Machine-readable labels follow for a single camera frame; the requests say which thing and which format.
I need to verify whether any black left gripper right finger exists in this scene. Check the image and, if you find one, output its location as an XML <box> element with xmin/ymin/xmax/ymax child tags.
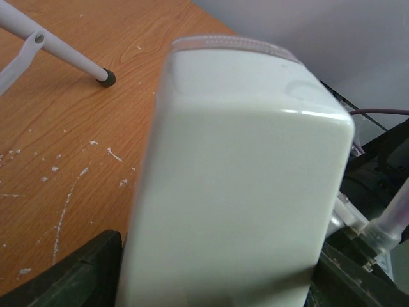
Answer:
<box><xmin>305</xmin><ymin>243</ymin><xmax>408</xmax><ymax>307</ymax></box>

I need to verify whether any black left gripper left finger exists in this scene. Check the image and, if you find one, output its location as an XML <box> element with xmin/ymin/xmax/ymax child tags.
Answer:
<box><xmin>1</xmin><ymin>230</ymin><xmax>123</xmax><ymax>306</ymax></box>

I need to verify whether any white metronome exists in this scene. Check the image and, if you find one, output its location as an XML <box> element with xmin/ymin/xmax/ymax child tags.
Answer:
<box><xmin>116</xmin><ymin>35</ymin><xmax>355</xmax><ymax>306</ymax></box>

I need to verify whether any white tripod music stand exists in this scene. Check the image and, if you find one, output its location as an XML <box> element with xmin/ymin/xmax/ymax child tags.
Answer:
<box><xmin>1</xmin><ymin>1</ymin><xmax>116</xmax><ymax>93</ymax></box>

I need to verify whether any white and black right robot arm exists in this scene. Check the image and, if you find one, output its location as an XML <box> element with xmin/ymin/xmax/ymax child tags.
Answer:
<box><xmin>340</xmin><ymin>120</ymin><xmax>408</xmax><ymax>220</ymax></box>

